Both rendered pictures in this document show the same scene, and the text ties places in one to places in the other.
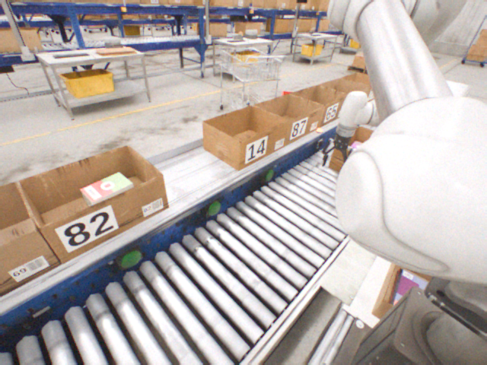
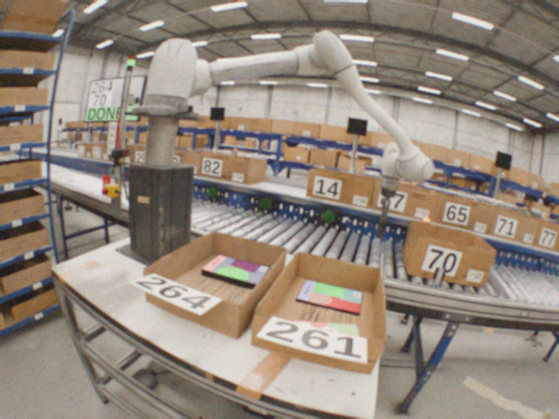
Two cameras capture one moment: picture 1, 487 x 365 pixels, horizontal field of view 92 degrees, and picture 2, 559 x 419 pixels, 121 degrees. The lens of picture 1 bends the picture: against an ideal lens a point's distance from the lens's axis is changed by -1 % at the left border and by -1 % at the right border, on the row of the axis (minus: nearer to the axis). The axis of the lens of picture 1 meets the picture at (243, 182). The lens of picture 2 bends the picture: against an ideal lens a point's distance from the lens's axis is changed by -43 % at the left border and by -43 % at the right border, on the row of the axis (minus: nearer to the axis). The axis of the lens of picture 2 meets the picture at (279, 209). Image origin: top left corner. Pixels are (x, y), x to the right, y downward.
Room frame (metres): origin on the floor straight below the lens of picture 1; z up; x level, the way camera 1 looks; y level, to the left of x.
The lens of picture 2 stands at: (0.25, -1.41, 1.19)
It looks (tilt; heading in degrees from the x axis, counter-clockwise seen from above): 14 degrees down; 68
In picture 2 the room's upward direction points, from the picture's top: 7 degrees clockwise
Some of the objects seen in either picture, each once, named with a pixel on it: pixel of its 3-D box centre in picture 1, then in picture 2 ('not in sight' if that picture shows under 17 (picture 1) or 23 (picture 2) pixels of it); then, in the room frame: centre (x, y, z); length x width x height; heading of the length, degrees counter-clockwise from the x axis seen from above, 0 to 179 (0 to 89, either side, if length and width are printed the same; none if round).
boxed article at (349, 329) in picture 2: not in sight; (327, 333); (0.59, -0.99, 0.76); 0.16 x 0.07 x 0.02; 157
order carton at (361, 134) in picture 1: (365, 153); (446, 251); (1.37, -0.77, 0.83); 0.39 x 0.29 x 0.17; 140
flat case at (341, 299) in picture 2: not in sight; (331, 297); (0.70, -0.83, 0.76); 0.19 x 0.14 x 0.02; 141
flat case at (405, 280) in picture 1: (414, 297); (237, 270); (0.45, -0.64, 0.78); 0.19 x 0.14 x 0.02; 145
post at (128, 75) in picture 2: not in sight; (119, 144); (-0.12, 0.25, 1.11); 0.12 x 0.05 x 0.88; 138
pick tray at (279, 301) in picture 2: not in sight; (328, 302); (0.63, -0.91, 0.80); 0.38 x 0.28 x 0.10; 52
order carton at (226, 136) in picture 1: (246, 134); (342, 187); (1.24, 0.01, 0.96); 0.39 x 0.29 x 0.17; 138
